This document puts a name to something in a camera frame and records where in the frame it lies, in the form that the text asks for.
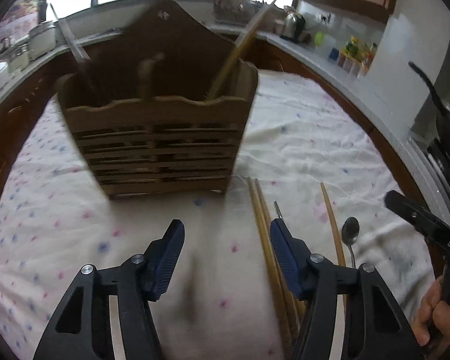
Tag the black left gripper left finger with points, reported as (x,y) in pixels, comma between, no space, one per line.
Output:
(79,327)

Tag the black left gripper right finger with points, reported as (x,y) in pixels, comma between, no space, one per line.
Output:
(375,326)

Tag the right hand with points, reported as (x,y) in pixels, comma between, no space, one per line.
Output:
(434,310)

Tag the metal spoon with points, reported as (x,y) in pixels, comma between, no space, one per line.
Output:
(349,235)

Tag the white dotted tablecloth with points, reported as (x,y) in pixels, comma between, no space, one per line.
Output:
(299,144)

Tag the metal chopstick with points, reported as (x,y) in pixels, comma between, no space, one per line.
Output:
(277,210)

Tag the spice jar rack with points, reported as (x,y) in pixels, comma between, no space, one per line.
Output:
(356,57)

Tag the green cup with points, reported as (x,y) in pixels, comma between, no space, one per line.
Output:
(319,39)

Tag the wooden utensil holder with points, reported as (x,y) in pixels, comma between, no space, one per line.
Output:
(162,107)

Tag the steel electric kettle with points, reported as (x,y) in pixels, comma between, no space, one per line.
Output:
(294,28)

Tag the wooden chopstick in holder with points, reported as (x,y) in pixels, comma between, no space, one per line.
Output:
(240,45)

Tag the metal utensil in holder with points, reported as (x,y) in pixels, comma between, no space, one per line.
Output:
(80,55)

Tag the white cooking pot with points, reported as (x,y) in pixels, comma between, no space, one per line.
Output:
(41,40)

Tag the fruit poster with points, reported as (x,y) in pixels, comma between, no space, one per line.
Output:
(21,18)

